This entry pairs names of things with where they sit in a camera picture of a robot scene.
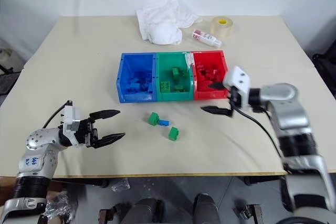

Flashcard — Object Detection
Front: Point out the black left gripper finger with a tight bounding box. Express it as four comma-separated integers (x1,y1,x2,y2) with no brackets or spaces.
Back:
95,132,127,149
89,109,122,124

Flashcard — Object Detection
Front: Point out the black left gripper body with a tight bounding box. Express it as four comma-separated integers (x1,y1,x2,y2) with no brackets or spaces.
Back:
74,117,100,149

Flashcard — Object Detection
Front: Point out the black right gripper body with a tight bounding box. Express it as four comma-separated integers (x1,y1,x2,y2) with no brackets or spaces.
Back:
227,87,243,110

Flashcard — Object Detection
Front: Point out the red toy block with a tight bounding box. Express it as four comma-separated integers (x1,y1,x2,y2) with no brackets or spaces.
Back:
197,62,211,76
209,69,224,83

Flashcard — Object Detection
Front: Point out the red plastic bin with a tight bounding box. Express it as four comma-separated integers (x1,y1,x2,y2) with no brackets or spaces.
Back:
191,50,229,101

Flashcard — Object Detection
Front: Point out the white paper label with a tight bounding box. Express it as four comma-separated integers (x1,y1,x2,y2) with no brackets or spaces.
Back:
183,51,194,67

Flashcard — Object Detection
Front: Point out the tall green toy block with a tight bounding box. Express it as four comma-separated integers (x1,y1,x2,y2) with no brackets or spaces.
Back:
171,67,185,83

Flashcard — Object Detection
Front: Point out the small clear plastic wrap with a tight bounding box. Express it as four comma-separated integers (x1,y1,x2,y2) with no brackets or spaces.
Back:
110,178,131,193

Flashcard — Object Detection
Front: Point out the small white bottle red label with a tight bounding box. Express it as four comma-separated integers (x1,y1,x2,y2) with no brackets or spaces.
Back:
192,28,223,49

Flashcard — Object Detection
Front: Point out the green studded toy block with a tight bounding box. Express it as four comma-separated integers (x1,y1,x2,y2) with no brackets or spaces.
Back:
160,80,173,94

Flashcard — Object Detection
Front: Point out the green plastic bin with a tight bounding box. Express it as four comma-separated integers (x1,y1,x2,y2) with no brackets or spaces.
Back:
155,51,195,102

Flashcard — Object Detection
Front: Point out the clear tape roll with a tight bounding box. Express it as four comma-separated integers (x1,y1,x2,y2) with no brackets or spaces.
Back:
210,16,234,41

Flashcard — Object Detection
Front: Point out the blue plastic bin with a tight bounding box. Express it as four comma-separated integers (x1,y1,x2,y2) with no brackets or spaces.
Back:
115,52,158,104

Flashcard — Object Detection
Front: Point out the crumpled clear plastic wrap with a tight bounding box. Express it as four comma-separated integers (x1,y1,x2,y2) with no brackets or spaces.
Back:
43,191,79,223

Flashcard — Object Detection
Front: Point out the dark rounded robot leg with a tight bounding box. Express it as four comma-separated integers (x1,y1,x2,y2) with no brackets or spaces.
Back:
128,198,165,224
192,193,221,224

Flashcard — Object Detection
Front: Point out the crumpled white cloth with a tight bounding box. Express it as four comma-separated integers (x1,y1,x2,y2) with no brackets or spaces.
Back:
135,0,203,46

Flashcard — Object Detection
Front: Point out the black equipment stand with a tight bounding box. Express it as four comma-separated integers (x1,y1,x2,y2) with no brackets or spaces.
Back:
311,39,336,90

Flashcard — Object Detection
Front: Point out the black chair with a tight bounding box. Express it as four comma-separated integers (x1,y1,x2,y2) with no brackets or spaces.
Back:
0,47,17,97

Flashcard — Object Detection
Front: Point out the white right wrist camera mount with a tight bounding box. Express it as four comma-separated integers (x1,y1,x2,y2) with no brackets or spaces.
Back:
222,65,251,109

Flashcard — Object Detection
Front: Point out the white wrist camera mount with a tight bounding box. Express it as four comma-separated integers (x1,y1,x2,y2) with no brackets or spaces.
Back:
222,65,251,109
60,104,85,148

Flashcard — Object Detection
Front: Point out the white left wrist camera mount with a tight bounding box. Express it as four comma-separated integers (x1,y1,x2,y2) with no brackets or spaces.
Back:
60,104,85,148

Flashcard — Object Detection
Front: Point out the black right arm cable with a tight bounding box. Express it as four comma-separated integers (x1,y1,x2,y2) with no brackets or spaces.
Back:
230,105,287,168

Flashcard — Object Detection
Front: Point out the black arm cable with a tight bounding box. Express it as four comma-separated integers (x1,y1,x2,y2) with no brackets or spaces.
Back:
230,105,287,168
42,100,72,130

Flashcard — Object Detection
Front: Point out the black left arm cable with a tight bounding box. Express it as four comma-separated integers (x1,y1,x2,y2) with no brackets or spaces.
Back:
42,100,72,130

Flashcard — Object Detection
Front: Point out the dark metal bracket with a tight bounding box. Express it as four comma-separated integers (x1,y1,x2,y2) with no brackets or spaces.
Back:
98,202,124,224
235,199,264,221

